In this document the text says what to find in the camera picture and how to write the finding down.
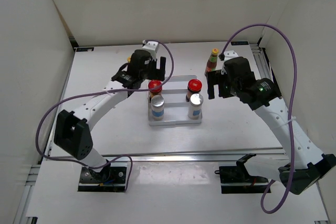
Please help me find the red-lid sauce jar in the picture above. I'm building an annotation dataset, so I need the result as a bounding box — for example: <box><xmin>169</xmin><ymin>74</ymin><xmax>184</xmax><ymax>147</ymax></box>
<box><xmin>148</xmin><ymin>80</ymin><xmax>162</xmax><ymax>103</ymax></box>
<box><xmin>186</xmin><ymin>79</ymin><xmax>202</xmax><ymax>102</ymax></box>

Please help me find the silver-lid white shaker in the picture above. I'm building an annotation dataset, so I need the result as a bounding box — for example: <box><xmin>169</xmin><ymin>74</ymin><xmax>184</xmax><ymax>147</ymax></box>
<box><xmin>151</xmin><ymin>95</ymin><xmax>164</xmax><ymax>120</ymax></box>
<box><xmin>188</xmin><ymin>93</ymin><xmax>204</xmax><ymax>120</ymax></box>

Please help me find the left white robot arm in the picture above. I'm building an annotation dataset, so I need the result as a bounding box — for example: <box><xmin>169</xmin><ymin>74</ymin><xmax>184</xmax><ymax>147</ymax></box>
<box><xmin>54</xmin><ymin>49</ymin><xmax>166</xmax><ymax>182</ymax></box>

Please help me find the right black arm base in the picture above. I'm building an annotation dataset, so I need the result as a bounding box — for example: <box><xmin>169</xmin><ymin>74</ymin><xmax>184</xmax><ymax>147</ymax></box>
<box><xmin>214</xmin><ymin>166</ymin><xmax>269</xmax><ymax>194</ymax></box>

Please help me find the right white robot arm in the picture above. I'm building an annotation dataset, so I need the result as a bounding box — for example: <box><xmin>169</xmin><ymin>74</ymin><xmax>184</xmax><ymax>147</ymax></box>
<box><xmin>206</xmin><ymin>57</ymin><xmax>335</xmax><ymax>195</ymax></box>

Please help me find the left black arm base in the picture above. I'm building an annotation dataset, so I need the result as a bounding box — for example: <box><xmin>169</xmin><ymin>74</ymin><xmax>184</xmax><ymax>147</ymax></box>
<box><xmin>78</xmin><ymin>162</ymin><xmax>128</xmax><ymax>193</ymax></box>

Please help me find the right black corner label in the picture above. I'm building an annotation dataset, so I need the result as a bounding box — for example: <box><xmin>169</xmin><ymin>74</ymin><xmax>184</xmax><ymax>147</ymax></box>
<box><xmin>231</xmin><ymin>41</ymin><xmax>249</xmax><ymax>46</ymax></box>

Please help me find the black corner label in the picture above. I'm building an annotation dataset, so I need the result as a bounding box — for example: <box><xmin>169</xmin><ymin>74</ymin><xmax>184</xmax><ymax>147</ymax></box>
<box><xmin>231</xmin><ymin>41</ymin><xmax>249</xmax><ymax>46</ymax></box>
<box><xmin>76</xmin><ymin>47</ymin><xmax>94</xmax><ymax>52</ymax></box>

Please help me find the white divided organizer tray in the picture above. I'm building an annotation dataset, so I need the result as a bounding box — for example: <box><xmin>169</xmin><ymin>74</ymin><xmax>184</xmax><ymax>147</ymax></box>
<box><xmin>148</xmin><ymin>75</ymin><xmax>202</xmax><ymax>126</ymax></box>

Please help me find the left black corner label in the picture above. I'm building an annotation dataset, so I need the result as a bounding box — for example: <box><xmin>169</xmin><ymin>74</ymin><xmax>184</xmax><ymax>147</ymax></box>
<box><xmin>76</xmin><ymin>47</ymin><xmax>94</xmax><ymax>52</ymax></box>

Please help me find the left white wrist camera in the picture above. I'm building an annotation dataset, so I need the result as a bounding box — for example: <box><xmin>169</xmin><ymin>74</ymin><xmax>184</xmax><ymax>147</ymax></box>
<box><xmin>142</xmin><ymin>40</ymin><xmax>160</xmax><ymax>61</ymax></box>

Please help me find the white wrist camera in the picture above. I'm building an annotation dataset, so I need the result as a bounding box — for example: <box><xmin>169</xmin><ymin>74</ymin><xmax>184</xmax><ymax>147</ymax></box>
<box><xmin>142</xmin><ymin>40</ymin><xmax>160</xmax><ymax>61</ymax></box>
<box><xmin>224</xmin><ymin>50</ymin><xmax>239</xmax><ymax>61</ymax></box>

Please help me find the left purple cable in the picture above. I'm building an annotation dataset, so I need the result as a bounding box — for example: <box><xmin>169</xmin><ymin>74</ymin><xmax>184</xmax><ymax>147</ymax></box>
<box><xmin>35</xmin><ymin>39</ymin><xmax>175</xmax><ymax>190</ymax></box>

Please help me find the purple cable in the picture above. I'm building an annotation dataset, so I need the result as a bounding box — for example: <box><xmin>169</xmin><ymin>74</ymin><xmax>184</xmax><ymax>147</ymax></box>
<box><xmin>35</xmin><ymin>39</ymin><xmax>175</xmax><ymax>190</ymax></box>
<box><xmin>219</xmin><ymin>23</ymin><xmax>298</xmax><ymax>213</ymax></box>

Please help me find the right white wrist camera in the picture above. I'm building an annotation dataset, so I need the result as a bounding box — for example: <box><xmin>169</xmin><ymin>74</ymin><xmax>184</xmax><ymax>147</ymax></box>
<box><xmin>224</xmin><ymin>50</ymin><xmax>239</xmax><ymax>61</ymax></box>

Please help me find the aluminium front rail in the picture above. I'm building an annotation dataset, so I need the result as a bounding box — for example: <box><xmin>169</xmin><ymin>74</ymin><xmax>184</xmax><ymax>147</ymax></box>
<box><xmin>28</xmin><ymin>149</ymin><xmax>313</xmax><ymax>169</ymax></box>

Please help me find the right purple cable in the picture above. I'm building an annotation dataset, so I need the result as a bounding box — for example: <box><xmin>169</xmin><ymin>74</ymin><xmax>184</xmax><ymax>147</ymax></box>
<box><xmin>219</xmin><ymin>23</ymin><xmax>298</xmax><ymax>213</ymax></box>

